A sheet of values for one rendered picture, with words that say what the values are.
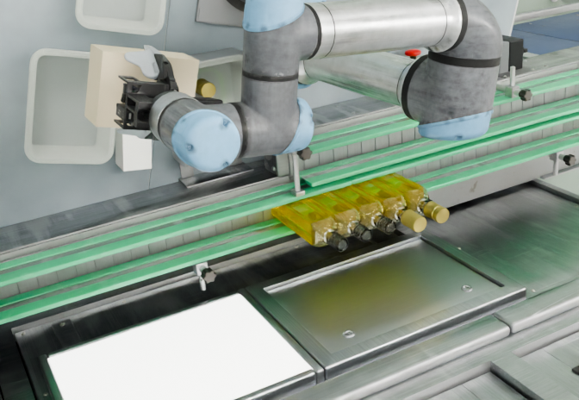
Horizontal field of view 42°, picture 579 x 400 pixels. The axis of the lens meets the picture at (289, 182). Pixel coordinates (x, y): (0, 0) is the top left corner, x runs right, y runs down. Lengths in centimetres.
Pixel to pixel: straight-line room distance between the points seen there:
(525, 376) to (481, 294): 24
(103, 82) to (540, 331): 91
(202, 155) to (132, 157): 68
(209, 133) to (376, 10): 30
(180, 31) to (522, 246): 92
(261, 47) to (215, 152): 14
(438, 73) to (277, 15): 37
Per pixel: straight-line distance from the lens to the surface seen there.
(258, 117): 98
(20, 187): 164
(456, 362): 142
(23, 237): 158
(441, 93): 124
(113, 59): 122
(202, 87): 162
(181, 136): 94
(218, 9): 166
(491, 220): 195
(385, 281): 161
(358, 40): 104
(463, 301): 155
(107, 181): 167
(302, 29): 98
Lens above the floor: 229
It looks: 56 degrees down
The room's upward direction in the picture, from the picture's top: 123 degrees clockwise
